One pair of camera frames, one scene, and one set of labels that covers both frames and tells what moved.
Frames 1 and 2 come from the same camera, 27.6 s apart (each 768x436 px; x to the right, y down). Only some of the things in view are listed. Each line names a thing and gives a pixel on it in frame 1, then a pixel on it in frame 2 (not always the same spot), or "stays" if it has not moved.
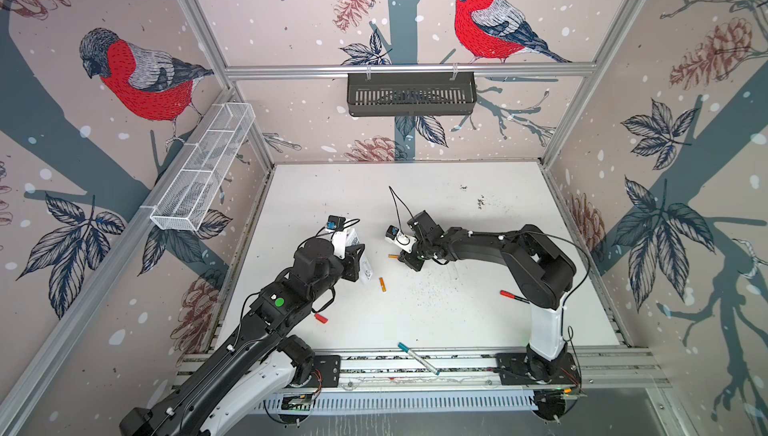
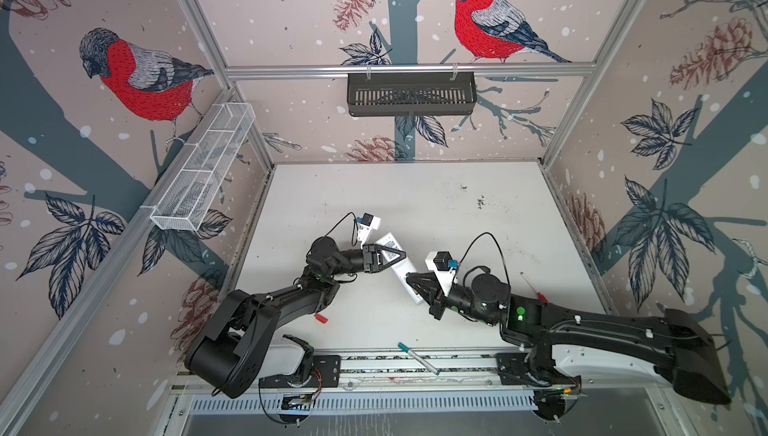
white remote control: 352,238 -> 403,267
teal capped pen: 408,350 stays
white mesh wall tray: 201,166 stays
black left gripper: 352,261 -> 372,264
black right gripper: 412,259 -> 435,296
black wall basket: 372,94 stays
